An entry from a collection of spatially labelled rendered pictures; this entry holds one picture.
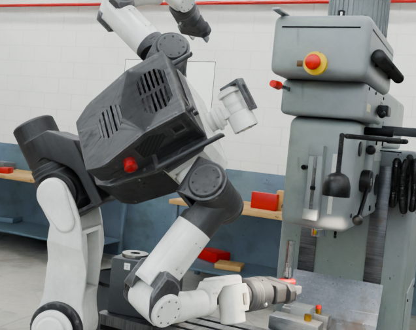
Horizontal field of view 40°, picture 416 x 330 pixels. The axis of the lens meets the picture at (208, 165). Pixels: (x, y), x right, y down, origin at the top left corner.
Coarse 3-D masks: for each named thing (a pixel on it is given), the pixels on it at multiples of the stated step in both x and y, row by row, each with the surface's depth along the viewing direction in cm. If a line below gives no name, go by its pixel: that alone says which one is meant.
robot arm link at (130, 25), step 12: (120, 0) 160; (132, 0) 163; (108, 12) 162; (120, 12) 160; (132, 12) 161; (108, 24) 164; (120, 24) 160; (132, 24) 159; (144, 24) 159; (120, 36) 162; (132, 36) 159; (144, 36) 157; (132, 48) 161
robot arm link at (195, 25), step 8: (192, 16) 193; (200, 16) 198; (184, 24) 195; (192, 24) 196; (200, 24) 198; (208, 24) 201; (184, 32) 204; (192, 32) 202; (200, 32) 200; (208, 32) 201
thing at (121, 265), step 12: (132, 252) 199; (144, 252) 200; (120, 264) 193; (132, 264) 192; (120, 276) 193; (120, 288) 193; (180, 288) 197; (120, 300) 193; (120, 312) 193; (132, 312) 192
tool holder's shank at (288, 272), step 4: (288, 240) 164; (292, 240) 164; (288, 244) 164; (292, 244) 163; (288, 248) 164; (292, 248) 164; (288, 252) 164; (292, 252) 164; (288, 256) 164; (292, 256) 164; (288, 260) 164; (292, 260) 164; (288, 264) 164; (292, 264) 164; (284, 268) 165; (288, 268) 164; (292, 268) 164; (284, 272) 164; (288, 272) 164; (292, 272) 164; (284, 276) 165; (288, 276) 164; (292, 276) 164
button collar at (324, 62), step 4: (312, 52) 149; (316, 52) 149; (320, 52) 149; (320, 56) 148; (324, 56) 148; (304, 60) 150; (324, 60) 148; (304, 64) 150; (320, 64) 148; (324, 64) 148; (304, 68) 150; (320, 68) 148; (324, 68) 148; (308, 72) 150; (312, 72) 149; (316, 72) 149; (320, 72) 149
